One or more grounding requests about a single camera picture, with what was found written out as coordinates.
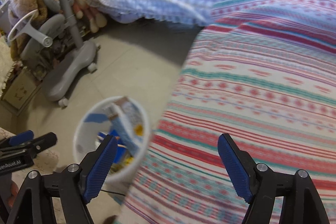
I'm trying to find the blue white milk carton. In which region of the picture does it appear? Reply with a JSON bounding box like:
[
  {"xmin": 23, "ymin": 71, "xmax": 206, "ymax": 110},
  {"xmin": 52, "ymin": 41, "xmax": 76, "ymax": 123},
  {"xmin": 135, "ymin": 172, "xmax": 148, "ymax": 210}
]
[{"xmin": 104, "ymin": 97, "xmax": 143, "ymax": 156}]

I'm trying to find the blue box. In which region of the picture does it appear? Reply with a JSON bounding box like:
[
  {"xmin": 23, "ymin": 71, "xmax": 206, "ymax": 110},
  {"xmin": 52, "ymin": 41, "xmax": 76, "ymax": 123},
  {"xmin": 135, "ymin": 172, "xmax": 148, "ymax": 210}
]
[{"xmin": 95, "ymin": 130, "xmax": 128, "ymax": 164}]

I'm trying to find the white round trash bin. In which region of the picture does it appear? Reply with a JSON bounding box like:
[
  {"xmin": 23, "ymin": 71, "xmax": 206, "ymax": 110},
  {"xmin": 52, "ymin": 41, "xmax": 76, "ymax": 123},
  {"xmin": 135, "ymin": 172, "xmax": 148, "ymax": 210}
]
[{"xmin": 72, "ymin": 96, "xmax": 153, "ymax": 184}]

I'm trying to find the left human hand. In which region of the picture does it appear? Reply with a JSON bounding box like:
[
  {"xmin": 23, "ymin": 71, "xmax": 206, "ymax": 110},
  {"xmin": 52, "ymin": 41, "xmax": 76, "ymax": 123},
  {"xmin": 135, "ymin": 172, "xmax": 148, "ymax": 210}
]
[{"xmin": 7, "ymin": 182, "xmax": 19, "ymax": 208}]

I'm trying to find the floral beige rug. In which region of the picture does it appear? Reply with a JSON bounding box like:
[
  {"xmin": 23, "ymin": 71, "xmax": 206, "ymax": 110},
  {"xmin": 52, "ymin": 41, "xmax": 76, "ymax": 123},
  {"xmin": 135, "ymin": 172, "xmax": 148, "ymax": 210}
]
[{"xmin": 1, "ymin": 128, "xmax": 59, "ymax": 222}]

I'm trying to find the cardboard box on floor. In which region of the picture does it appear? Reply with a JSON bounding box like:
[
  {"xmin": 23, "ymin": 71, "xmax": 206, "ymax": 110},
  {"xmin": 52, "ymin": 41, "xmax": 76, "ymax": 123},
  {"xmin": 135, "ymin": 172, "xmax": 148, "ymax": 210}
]
[{"xmin": 1, "ymin": 69, "xmax": 41, "ymax": 116}]

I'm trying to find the dark slipper foot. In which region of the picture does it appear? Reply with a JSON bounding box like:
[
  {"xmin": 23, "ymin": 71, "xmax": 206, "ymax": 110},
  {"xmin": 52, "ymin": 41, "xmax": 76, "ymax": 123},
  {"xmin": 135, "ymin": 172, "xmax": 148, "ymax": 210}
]
[{"xmin": 103, "ymin": 215, "xmax": 117, "ymax": 224}]

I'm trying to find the grey kids desk chair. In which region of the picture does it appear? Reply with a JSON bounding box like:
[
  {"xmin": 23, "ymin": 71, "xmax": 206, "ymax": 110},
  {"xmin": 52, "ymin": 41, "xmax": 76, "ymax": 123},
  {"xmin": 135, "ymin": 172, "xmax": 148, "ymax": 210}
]
[{"xmin": 7, "ymin": 0, "xmax": 100, "ymax": 108}]

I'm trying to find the striped patterned bed cover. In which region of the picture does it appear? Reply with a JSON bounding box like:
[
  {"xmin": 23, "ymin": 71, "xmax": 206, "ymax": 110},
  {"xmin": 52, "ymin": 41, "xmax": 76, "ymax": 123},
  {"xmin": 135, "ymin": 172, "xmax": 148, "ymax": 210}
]
[{"xmin": 116, "ymin": 0, "xmax": 335, "ymax": 223}]

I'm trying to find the black cable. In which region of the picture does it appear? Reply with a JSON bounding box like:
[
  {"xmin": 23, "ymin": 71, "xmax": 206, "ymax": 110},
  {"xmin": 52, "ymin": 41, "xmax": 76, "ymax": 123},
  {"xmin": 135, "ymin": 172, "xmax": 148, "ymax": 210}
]
[{"xmin": 101, "ymin": 187, "xmax": 127, "ymax": 197}]

